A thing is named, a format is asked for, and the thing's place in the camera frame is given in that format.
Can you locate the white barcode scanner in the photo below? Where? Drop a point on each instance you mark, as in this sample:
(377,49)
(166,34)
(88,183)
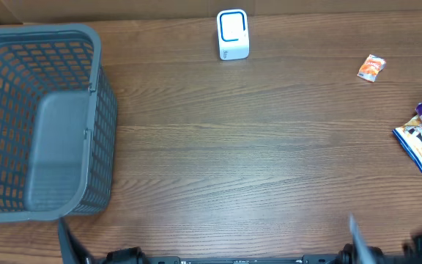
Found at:
(233,35)

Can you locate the small orange juice carton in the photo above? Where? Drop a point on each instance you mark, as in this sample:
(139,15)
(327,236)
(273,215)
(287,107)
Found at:
(371,67)

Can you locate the yellow snack bag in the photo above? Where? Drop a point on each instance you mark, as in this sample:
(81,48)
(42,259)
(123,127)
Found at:
(410,138)

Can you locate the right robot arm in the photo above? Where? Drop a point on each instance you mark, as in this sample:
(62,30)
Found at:
(360,252)

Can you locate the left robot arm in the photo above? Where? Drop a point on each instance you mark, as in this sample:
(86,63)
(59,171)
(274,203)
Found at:
(74,252)

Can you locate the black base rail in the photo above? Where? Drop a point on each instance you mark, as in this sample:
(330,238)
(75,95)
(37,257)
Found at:
(305,259)

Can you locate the grey plastic mesh basket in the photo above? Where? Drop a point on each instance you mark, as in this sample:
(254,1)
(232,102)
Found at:
(57,123)

